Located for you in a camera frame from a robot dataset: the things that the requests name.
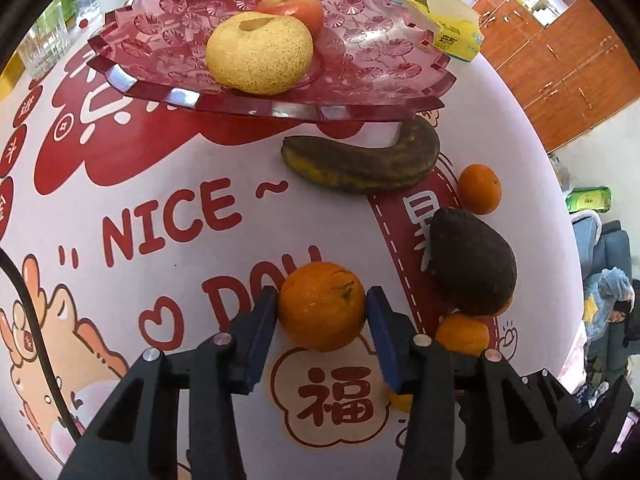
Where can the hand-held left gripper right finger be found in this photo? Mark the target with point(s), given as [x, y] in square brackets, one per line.
[382, 347]

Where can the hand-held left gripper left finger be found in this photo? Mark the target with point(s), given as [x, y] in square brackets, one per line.
[260, 342]

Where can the large orange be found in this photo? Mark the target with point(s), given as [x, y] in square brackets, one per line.
[320, 305]

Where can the medium orange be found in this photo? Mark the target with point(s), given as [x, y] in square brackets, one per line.
[462, 335]

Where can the dark avocado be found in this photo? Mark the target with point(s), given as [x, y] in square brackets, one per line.
[472, 265]

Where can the dark overripe banana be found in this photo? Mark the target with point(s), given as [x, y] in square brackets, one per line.
[360, 167]

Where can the pink plastic fruit tray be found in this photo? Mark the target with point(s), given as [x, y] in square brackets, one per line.
[375, 60]

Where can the blue sofa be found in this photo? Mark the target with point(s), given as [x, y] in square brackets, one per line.
[617, 245]

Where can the printed tablecloth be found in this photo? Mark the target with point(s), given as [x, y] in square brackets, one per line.
[200, 160]

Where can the green packet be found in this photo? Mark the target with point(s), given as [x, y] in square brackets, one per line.
[589, 199]

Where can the yellow pear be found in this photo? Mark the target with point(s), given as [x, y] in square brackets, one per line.
[257, 55]

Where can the yellow tissue box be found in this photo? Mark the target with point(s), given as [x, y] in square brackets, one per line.
[452, 30]

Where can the wooden cabinets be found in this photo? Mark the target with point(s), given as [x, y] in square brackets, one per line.
[565, 75]

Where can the red apple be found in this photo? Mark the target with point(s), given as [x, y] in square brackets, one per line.
[295, 5]

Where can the clear glass cup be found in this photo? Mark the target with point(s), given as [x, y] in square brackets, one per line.
[42, 45]

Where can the glass bottle with green label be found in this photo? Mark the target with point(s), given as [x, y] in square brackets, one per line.
[69, 7]

